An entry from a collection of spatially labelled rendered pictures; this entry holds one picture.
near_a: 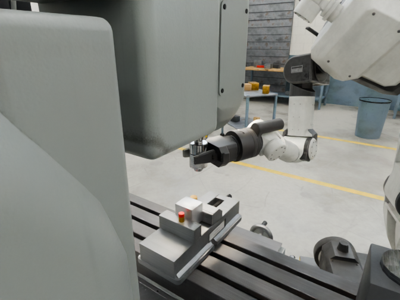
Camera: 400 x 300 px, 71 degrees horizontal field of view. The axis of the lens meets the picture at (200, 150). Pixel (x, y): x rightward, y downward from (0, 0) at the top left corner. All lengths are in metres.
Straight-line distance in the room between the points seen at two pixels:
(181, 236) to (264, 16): 8.09
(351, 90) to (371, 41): 7.24
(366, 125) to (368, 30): 4.53
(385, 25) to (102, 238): 0.82
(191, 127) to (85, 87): 0.24
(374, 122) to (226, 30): 4.91
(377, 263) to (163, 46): 0.53
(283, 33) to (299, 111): 7.38
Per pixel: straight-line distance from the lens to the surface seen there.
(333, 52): 0.95
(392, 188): 1.18
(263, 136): 0.81
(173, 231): 0.81
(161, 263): 0.78
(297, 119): 1.07
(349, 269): 1.46
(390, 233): 1.34
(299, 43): 8.36
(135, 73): 0.39
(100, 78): 0.27
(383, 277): 0.62
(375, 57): 0.95
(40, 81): 0.24
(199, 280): 0.79
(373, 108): 5.33
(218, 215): 0.85
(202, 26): 0.47
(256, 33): 8.69
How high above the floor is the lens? 1.50
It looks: 21 degrees down
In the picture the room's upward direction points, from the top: straight up
